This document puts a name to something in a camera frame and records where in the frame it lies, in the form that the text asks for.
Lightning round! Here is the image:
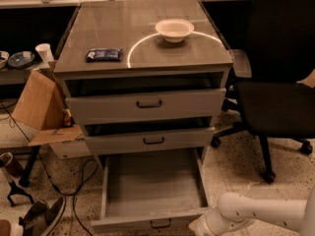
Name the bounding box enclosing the grey bottom drawer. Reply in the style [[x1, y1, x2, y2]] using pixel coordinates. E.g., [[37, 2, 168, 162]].
[[92, 148, 210, 233]]

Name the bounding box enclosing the grey drawer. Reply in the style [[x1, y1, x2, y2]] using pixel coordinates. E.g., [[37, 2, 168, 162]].
[[63, 71, 226, 125], [92, 148, 210, 233], [86, 117, 215, 155]]

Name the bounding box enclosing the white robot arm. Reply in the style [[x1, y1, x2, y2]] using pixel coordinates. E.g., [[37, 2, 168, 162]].
[[189, 188, 315, 236]]

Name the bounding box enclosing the grey top drawer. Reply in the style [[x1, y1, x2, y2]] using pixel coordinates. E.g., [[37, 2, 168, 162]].
[[63, 71, 226, 125]]

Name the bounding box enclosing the grey drawer cabinet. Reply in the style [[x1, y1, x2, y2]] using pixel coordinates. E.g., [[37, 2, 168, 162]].
[[53, 0, 234, 169]]

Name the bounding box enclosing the grey middle drawer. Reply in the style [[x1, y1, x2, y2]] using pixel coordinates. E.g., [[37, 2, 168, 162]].
[[86, 117, 215, 155]]

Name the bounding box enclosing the white paper bowl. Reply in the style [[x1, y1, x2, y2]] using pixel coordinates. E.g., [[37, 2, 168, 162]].
[[155, 19, 194, 43]]

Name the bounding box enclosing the blue snack packet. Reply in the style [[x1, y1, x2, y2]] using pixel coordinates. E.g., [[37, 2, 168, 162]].
[[86, 48, 123, 62]]

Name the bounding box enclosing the small red bottle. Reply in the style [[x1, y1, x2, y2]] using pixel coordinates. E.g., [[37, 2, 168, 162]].
[[63, 109, 73, 127]]

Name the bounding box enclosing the brown cardboard box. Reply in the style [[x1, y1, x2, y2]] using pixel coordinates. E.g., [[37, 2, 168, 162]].
[[12, 69, 91, 159]]

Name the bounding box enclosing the white paper cup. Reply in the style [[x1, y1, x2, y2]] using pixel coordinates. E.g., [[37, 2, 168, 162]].
[[35, 43, 54, 63]]

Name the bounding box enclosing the black office chair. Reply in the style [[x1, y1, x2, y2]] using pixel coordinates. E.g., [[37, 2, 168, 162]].
[[211, 0, 315, 183]]

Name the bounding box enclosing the dark blue plate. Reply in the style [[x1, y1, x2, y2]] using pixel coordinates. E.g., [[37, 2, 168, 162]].
[[8, 51, 34, 70]]

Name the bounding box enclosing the black stand leg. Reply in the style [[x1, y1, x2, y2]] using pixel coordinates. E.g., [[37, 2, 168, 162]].
[[0, 160, 34, 207]]

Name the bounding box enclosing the dark sneaker shoe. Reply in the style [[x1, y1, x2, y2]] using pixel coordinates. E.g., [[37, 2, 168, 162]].
[[19, 197, 66, 236]]

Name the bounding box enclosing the grey bowl at left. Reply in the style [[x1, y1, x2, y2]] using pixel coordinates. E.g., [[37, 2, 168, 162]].
[[0, 51, 9, 70]]

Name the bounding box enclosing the black floor cable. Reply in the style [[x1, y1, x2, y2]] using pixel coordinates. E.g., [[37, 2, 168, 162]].
[[0, 99, 99, 236]]

